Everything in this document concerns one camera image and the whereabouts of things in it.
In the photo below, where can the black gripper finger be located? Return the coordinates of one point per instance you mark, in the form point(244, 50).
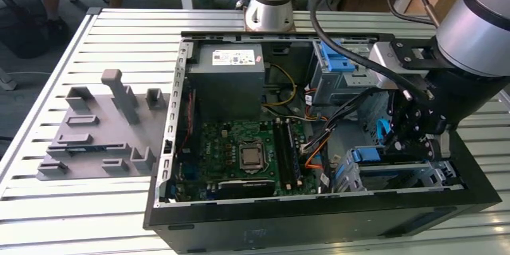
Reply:
point(415, 144)
point(394, 123)

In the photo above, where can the hard disk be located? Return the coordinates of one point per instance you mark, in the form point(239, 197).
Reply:
point(368, 154)

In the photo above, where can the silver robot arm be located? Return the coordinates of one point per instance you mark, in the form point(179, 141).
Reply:
point(478, 28)

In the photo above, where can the metal disk bay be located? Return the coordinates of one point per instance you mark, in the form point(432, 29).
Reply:
point(398, 169)

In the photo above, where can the grey metal drive cage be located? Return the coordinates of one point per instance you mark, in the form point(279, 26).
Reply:
point(329, 90)

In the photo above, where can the blue plastic drive latch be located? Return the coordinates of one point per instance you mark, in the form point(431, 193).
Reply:
point(337, 64)

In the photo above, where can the dark RAM stick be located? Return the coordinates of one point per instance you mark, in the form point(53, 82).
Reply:
point(295, 159)

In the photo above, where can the black RAM slot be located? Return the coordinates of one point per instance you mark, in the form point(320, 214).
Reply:
point(280, 153)

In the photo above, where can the silver CPU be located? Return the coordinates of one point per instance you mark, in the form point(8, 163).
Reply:
point(249, 156)

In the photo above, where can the grey power supply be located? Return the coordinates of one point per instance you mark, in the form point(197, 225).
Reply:
point(227, 93)

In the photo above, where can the black graphics card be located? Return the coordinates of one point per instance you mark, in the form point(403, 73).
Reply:
point(244, 189)

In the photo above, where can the black PC case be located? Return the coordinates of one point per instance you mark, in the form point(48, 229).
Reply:
point(279, 225)

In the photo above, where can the green motherboard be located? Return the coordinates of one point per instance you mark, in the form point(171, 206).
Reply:
point(215, 135)

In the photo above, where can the black case fan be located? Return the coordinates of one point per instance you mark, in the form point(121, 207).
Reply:
point(184, 123)

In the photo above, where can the grey parts rack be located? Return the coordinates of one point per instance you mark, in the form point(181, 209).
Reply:
point(110, 138)

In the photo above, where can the person leg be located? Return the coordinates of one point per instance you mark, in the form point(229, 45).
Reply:
point(53, 7)

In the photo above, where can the grey desk foot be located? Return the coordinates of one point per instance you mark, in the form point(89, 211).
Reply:
point(8, 83)

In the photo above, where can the black mesh waste bin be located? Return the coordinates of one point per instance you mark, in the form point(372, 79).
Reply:
point(20, 34)

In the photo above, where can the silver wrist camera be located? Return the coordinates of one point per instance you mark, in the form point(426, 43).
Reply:
point(386, 58)

